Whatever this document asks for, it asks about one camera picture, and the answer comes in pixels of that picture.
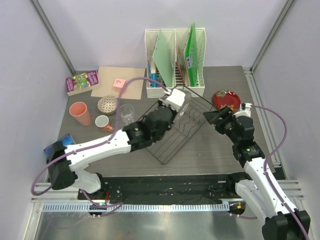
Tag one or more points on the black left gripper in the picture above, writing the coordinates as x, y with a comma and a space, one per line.
173, 113

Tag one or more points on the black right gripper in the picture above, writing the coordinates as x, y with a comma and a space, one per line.
226, 114

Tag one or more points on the red floral lacquer plate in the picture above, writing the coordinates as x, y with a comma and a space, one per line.
226, 98

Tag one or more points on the brown patterned ceramic bowl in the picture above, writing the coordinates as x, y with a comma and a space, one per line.
107, 104

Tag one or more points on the pink ceramic mug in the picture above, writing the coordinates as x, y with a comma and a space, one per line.
103, 123

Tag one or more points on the pink plastic tumbler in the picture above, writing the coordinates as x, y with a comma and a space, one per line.
79, 111

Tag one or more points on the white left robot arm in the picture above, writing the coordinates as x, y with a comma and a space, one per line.
65, 163

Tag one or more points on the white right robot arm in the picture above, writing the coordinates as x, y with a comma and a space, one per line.
279, 217

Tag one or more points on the blue booklet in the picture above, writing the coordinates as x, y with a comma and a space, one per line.
152, 70

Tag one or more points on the pink cube block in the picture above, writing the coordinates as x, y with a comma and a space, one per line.
119, 85

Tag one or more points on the bright green mesh folder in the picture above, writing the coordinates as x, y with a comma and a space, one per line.
191, 58

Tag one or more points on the illustrated book in organizer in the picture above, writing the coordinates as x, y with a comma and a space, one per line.
181, 65

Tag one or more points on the brown cardboard sheet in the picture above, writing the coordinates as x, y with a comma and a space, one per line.
107, 76

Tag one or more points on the light green folder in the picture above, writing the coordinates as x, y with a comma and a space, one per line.
163, 56

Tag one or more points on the purple paperback book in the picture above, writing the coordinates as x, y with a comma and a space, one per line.
81, 83

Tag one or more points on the blue Jane Eyre book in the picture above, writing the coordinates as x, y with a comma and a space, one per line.
66, 139

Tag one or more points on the black wire dish rack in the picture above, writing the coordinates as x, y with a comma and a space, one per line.
186, 125

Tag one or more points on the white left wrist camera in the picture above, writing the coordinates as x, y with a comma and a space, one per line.
174, 99

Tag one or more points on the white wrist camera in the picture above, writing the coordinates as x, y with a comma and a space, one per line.
174, 99
244, 110

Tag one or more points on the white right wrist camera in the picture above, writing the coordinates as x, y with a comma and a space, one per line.
244, 110

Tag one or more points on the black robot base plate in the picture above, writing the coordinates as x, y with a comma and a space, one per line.
170, 190

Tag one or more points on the white slotted cable duct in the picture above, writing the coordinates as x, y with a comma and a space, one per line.
88, 207

